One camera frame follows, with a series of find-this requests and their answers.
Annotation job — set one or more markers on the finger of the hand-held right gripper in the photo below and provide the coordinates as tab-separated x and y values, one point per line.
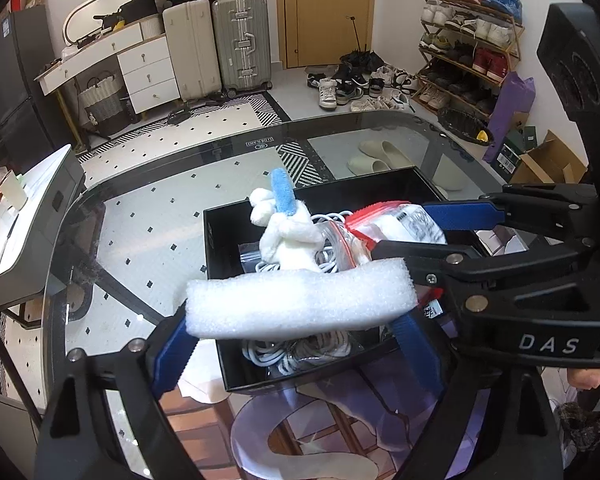
430	260
460	217

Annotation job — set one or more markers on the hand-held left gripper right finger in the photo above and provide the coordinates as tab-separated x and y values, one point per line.
422	360

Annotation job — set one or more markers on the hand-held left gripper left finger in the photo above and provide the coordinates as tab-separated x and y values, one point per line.
172	355

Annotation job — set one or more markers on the red seal zip bag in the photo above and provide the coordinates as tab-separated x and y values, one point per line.
405	225

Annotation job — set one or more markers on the black cardboard box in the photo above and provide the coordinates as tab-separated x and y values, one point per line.
225	240

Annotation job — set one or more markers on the white foam block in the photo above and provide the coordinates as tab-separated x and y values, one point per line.
300	300

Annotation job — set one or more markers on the person's right hand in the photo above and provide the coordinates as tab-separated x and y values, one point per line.
585	379

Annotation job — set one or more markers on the open cardboard box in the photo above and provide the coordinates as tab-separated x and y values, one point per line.
550	155

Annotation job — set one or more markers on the black labelled box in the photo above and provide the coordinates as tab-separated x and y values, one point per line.
509	159

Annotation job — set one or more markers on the dark woven wastebasket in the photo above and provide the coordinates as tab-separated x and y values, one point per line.
460	122

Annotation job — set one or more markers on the beige slipper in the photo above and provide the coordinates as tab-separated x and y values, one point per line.
367	165
385	152

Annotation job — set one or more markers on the dark green box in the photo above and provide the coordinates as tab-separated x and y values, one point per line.
522	137

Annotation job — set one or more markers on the printed desk mat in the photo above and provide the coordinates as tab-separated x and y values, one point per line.
330	440

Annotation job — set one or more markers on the purple bag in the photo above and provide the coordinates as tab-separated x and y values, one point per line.
512	105

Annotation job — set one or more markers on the shoe rack with shoes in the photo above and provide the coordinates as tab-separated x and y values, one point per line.
490	62

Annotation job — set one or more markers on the person's patterned clothing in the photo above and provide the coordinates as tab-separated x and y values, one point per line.
580	430

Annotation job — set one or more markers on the wooden shoe rack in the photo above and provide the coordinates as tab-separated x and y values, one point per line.
515	52

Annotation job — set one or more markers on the sneakers pile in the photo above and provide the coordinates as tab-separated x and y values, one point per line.
327	92

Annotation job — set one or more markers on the black umbrella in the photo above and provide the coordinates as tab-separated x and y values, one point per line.
360	57

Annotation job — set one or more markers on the white grey coffee table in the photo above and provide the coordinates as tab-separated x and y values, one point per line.
40	195

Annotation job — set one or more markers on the white cup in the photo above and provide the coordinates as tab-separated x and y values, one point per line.
15	192

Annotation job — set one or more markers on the tan wooden door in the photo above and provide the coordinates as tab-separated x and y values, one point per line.
325	20

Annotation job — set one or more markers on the woven laundry basket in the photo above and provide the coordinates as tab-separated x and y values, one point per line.
102	105

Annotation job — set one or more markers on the white dresser desk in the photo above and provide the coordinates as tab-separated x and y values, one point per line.
147	75

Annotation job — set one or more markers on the silver suitcase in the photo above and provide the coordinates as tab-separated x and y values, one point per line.
240	12

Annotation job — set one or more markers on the beige suitcase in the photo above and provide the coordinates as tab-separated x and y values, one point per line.
192	50

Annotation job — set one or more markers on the grey refrigerator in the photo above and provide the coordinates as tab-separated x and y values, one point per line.
10	85

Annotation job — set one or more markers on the white ribbed bin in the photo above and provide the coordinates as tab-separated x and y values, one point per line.
152	28

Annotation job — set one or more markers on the black handbag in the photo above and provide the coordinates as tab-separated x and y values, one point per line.
140	7

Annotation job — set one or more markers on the oval white mirror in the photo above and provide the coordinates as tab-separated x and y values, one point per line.
90	12

